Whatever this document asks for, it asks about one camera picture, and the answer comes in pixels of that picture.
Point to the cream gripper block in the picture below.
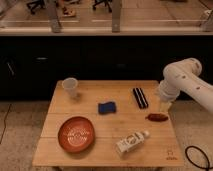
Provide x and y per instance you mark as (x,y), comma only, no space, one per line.
(164,106)

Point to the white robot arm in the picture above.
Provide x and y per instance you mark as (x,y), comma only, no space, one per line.
(183,76)

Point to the dark red oblong object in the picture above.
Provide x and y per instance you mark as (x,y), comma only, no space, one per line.
(157,117)

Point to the white small bottle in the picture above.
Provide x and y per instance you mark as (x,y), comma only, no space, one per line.
(132,141)

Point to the blue sponge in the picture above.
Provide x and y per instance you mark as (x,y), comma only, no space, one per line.
(108,107)

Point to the orange patterned plate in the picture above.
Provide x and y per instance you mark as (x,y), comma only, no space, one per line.
(76,134)

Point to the clear plastic cup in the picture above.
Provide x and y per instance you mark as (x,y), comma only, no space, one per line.
(70,86)

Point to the black office chair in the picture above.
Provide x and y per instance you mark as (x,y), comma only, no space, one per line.
(34,4)

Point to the grey metal post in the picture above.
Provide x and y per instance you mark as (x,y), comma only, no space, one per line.
(52,15)
(116,12)

